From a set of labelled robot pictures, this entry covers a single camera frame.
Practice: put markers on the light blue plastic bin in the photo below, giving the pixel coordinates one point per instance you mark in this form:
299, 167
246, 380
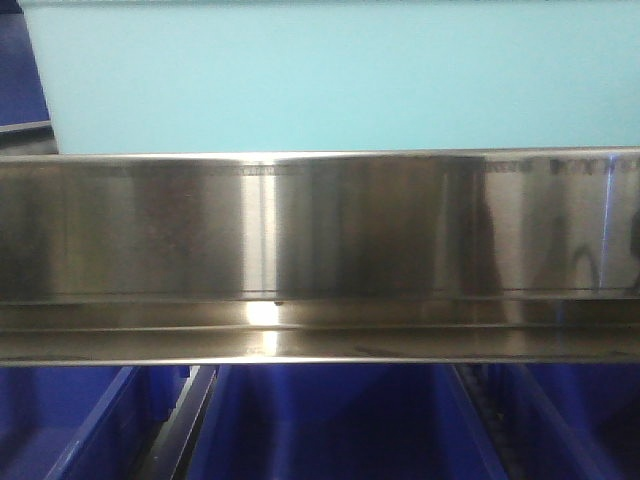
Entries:
200, 76

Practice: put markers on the blue bin lower center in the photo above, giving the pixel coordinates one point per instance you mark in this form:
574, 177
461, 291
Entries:
342, 421

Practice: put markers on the blue bin lower right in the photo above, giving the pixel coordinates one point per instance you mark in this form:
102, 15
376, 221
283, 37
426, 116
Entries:
569, 421

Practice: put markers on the blue bin lower left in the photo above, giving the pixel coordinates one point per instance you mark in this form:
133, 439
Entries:
83, 422

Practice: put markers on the dark blue bin upper left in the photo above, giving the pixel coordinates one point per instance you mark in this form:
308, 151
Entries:
22, 97

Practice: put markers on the stainless steel shelf front rail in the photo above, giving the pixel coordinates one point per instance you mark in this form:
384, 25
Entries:
363, 256

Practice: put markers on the right roller track rail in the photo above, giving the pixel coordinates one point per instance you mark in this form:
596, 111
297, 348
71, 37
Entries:
492, 420

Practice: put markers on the roller track rail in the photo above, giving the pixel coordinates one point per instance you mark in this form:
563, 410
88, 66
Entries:
170, 453
492, 420

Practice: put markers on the left roller track rail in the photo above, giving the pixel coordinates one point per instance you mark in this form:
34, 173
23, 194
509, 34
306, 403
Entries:
170, 453

